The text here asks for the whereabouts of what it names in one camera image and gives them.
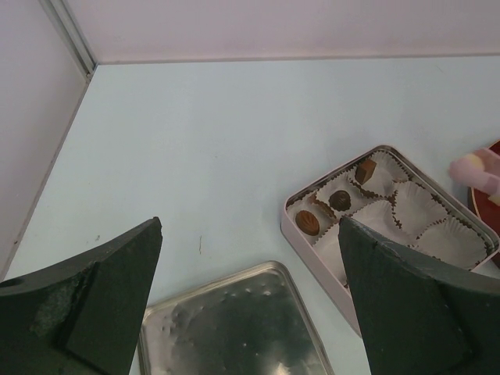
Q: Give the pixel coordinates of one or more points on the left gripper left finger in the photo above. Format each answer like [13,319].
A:
[82,315]

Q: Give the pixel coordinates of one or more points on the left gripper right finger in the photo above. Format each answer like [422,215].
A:
[416,314]

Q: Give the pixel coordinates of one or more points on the red round plate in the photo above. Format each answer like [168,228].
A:
[483,196]

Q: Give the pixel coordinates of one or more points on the pink chocolate tin box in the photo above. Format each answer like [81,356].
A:
[400,202]

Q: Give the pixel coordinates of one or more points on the dark round chocolate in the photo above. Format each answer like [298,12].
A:
[340,201]

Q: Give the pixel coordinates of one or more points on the brown oval chocolate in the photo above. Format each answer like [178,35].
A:
[307,222]

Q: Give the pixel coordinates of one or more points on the brown square chocolate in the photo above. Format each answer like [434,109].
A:
[365,171]

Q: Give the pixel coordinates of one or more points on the pink metal tongs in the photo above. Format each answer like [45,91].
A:
[478,170]

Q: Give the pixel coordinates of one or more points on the silver tin lid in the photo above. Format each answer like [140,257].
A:
[251,322]

